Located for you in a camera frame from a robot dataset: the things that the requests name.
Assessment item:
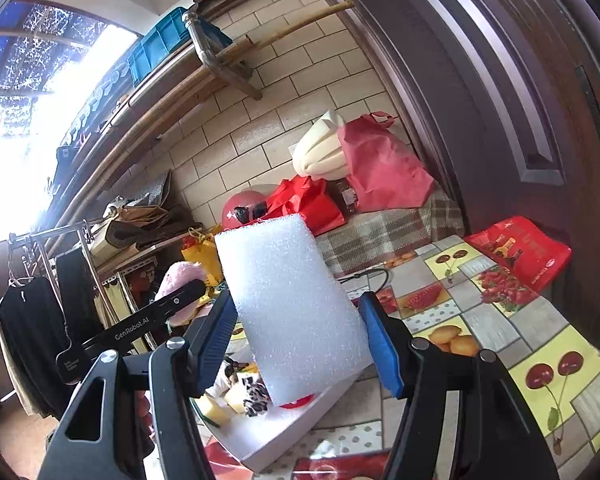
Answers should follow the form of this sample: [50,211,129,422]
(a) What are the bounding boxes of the fruit print tablecloth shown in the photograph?
[200,235,600,480]

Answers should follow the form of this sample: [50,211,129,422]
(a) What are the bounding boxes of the cream foam pillow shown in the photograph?
[291,109,352,182]

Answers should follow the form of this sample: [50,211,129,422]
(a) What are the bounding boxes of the dark brown door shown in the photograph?
[297,0,600,413]

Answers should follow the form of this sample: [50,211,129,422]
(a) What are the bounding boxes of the white box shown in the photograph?
[190,364,367,474]

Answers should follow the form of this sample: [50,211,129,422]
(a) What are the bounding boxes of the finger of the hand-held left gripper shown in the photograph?
[165,279,207,319]

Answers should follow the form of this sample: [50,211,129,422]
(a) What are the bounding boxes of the curved bamboo pole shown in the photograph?
[214,0,357,62]

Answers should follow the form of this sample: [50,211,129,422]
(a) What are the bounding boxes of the pink-red nonwoven bag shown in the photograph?
[336,111,437,214]

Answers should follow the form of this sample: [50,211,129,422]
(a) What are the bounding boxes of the blue plastic crate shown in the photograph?
[128,6,234,87]

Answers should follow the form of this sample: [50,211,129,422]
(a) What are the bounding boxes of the black cable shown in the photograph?
[339,268,389,294]

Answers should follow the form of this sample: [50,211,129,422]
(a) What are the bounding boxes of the black goggles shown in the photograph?
[235,202,269,224]

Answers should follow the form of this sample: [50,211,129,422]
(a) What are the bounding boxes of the black and white patterned cloth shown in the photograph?
[241,374,274,419]

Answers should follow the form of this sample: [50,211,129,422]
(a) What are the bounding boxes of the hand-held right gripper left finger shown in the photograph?
[50,288,240,480]

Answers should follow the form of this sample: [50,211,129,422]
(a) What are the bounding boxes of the narrow black hanging garment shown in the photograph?
[54,246,104,342]

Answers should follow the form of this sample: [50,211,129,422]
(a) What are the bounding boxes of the red plastic bag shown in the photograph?
[464,215,574,294]

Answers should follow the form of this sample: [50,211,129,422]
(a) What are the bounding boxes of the large black hanging garment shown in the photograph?
[0,274,67,417]

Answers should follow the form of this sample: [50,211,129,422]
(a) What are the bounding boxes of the metal storage shelf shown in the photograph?
[86,219,207,342]

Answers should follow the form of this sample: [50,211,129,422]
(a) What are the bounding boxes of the metal pipe bracket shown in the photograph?
[181,6,264,102]

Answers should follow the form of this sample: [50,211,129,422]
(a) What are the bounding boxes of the silver foil bag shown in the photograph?
[139,169,174,207]

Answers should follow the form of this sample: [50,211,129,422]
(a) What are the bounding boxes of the white foam block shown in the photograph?
[214,212,376,407]

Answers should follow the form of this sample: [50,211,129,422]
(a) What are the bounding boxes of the red tote bag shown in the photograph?
[265,175,347,237]

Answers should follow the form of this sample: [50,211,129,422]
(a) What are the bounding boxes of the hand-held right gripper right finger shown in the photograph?
[357,290,562,480]

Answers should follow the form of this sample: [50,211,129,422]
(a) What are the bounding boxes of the yellow shopping bag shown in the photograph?
[181,226,224,287]

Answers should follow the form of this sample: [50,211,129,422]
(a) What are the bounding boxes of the brown printed box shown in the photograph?
[334,179,359,217]

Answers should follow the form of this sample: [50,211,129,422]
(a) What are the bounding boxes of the pink helmet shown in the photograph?
[221,186,282,232]

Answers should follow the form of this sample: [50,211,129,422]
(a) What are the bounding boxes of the metal clothes rack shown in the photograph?
[6,219,127,342]

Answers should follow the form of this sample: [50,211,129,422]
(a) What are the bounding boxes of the yellow sponge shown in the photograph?
[202,382,247,429]

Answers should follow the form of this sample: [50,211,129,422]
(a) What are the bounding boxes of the plaid covered bench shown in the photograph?
[314,185,467,279]

